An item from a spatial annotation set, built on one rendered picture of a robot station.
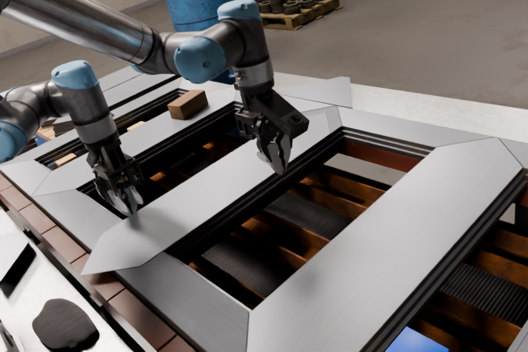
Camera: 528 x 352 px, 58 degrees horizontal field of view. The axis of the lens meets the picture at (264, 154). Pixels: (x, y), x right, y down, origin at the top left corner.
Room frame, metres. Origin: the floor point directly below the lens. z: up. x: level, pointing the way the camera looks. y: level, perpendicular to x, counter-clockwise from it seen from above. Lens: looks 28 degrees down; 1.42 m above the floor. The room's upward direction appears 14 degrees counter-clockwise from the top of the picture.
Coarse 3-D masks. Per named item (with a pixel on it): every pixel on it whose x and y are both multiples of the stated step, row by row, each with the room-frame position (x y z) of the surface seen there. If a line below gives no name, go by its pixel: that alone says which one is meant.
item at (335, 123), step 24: (168, 96) 1.69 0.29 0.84; (120, 120) 1.57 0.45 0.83; (216, 120) 1.39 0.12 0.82; (336, 120) 1.14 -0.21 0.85; (72, 144) 1.47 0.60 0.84; (168, 144) 1.30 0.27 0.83; (336, 144) 1.07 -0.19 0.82; (384, 144) 0.99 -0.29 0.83; (408, 144) 0.94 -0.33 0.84; (48, 168) 1.35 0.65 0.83; (288, 168) 0.98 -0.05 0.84; (24, 192) 1.20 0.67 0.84; (264, 192) 0.92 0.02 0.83; (504, 192) 0.70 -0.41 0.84; (48, 216) 1.07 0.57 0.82; (216, 216) 0.85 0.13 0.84; (480, 216) 0.64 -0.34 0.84; (192, 240) 0.80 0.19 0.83; (480, 240) 0.61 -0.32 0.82; (456, 264) 0.57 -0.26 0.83; (432, 288) 0.53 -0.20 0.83; (408, 312) 0.50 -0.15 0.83; (384, 336) 0.46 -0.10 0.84
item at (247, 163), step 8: (232, 152) 1.11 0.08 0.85; (240, 152) 1.09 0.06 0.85; (248, 152) 1.08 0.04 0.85; (224, 160) 1.07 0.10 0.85; (232, 160) 1.06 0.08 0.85; (240, 160) 1.05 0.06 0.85; (248, 160) 1.04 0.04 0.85; (256, 160) 1.03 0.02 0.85; (232, 168) 1.02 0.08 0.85; (240, 168) 1.01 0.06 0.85; (248, 168) 1.00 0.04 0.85; (256, 168) 1.00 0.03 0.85; (264, 168) 0.99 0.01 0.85; (248, 176) 0.97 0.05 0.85; (256, 176) 0.96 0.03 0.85; (264, 176) 0.95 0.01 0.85
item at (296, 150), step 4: (252, 140) 1.15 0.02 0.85; (244, 144) 1.14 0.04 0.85; (248, 144) 1.13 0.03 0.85; (252, 144) 1.13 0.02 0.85; (292, 144) 1.07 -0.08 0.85; (240, 148) 1.12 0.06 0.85; (244, 148) 1.11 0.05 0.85; (248, 148) 1.10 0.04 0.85; (252, 148) 1.10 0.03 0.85; (256, 148) 1.09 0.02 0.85; (292, 148) 1.05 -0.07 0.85; (296, 148) 1.04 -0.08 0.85; (300, 148) 1.04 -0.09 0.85; (304, 148) 1.03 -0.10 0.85; (308, 148) 1.03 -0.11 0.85; (252, 152) 1.08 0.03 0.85; (292, 152) 1.03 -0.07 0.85; (296, 152) 1.02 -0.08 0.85; (300, 152) 1.02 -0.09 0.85; (292, 156) 1.01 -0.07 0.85; (296, 156) 1.00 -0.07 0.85
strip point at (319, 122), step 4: (324, 112) 1.20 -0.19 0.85; (308, 116) 1.20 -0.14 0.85; (312, 116) 1.20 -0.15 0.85; (316, 116) 1.19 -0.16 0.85; (320, 116) 1.18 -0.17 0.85; (324, 116) 1.18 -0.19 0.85; (312, 120) 1.17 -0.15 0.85; (316, 120) 1.17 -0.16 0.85; (320, 120) 1.16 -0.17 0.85; (324, 120) 1.15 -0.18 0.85; (312, 124) 1.15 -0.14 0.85; (316, 124) 1.14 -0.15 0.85; (320, 124) 1.14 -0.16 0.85; (324, 124) 1.13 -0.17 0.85; (312, 128) 1.13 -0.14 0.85; (316, 128) 1.12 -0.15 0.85; (320, 128) 1.12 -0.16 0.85; (324, 128) 1.11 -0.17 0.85; (328, 128) 1.10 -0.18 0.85; (324, 132) 1.09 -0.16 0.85; (328, 132) 1.08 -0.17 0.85
